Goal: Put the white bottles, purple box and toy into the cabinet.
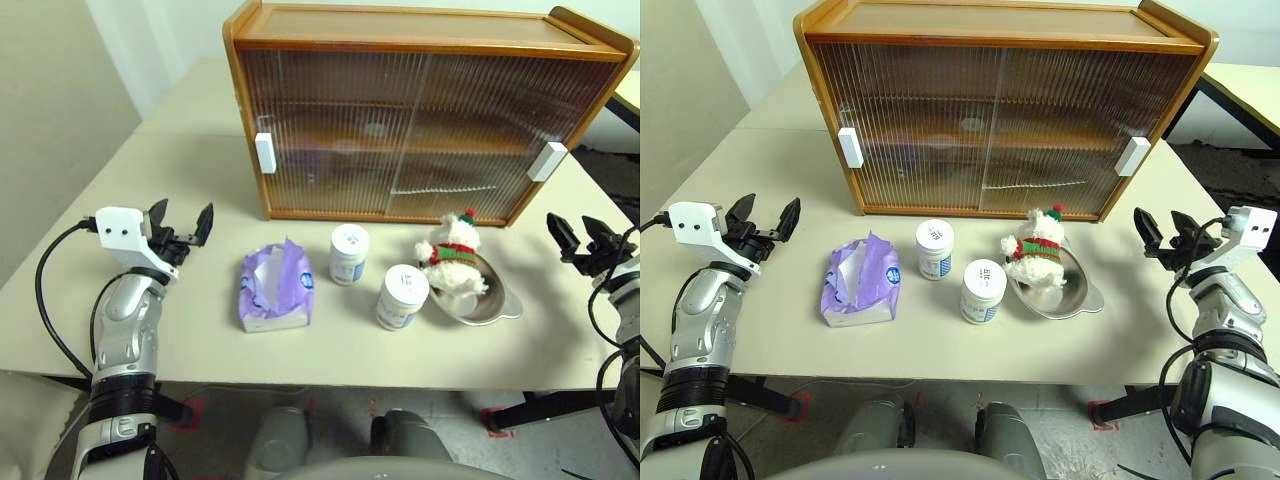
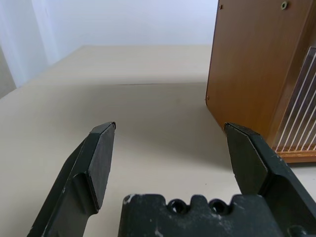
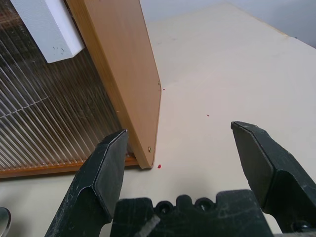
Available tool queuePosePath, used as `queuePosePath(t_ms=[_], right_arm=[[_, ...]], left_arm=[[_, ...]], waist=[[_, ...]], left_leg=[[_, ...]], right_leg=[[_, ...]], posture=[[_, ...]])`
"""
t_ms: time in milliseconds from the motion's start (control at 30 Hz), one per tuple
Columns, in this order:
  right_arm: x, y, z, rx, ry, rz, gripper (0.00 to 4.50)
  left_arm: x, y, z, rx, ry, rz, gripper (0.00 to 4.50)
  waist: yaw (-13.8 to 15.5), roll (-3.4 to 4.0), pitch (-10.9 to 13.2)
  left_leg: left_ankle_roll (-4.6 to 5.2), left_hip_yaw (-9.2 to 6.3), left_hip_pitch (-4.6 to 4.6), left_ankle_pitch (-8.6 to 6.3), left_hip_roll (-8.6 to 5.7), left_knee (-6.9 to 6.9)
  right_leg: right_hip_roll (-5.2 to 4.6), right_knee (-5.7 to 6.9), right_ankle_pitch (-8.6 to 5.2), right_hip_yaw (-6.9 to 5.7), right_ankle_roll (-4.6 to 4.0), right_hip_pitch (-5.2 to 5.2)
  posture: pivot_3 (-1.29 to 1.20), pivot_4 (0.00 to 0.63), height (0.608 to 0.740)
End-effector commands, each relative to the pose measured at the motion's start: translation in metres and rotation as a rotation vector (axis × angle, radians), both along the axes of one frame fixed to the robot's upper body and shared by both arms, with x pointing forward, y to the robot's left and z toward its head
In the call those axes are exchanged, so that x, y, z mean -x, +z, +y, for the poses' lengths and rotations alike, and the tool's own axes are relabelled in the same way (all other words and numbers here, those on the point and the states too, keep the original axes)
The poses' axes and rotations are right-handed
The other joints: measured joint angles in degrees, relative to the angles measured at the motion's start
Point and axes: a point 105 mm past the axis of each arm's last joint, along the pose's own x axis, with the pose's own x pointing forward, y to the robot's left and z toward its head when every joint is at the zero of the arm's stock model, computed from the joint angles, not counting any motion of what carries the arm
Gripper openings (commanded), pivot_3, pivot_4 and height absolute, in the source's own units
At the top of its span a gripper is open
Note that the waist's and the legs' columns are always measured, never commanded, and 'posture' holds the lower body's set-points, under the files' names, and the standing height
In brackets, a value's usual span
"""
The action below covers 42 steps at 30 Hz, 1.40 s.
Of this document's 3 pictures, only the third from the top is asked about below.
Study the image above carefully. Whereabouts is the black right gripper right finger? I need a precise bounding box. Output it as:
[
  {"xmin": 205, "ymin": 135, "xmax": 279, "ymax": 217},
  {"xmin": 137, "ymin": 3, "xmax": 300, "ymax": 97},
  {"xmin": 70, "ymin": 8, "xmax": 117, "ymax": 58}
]
[{"xmin": 231, "ymin": 120, "xmax": 316, "ymax": 231}]

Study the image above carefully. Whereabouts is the clear ribbed cabinet door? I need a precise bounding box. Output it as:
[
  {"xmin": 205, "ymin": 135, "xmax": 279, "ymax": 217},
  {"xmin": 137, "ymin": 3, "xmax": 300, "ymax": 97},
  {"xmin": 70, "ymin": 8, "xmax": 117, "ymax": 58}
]
[{"xmin": 0, "ymin": 0, "xmax": 129, "ymax": 171}]

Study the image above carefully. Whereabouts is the silver round metal object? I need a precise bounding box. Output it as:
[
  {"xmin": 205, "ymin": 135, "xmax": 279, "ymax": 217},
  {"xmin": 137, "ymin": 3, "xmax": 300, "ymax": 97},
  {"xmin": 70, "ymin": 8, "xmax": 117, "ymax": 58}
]
[{"xmin": 0, "ymin": 206, "xmax": 12, "ymax": 237}]

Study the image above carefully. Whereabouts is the white block door handle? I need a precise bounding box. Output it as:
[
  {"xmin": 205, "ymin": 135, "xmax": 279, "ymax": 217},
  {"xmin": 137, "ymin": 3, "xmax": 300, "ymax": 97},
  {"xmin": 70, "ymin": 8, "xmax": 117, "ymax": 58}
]
[{"xmin": 9, "ymin": 0, "xmax": 86, "ymax": 64}]

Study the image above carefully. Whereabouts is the orange wooden cabinet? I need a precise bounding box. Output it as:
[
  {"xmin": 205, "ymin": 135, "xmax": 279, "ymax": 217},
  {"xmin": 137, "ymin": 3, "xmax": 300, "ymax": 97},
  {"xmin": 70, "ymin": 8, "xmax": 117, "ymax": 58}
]
[{"xmin": 0, "ymin": 0, "xmax": 162, "ymax": 179}]

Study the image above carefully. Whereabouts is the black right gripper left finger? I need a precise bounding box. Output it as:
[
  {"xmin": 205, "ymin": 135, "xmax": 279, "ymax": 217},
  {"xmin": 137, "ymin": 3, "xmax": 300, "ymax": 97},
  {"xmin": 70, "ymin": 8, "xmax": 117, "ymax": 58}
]
[{"xmin": 45, "ymin": 129, "xmax": 129, "ymax": 237}]

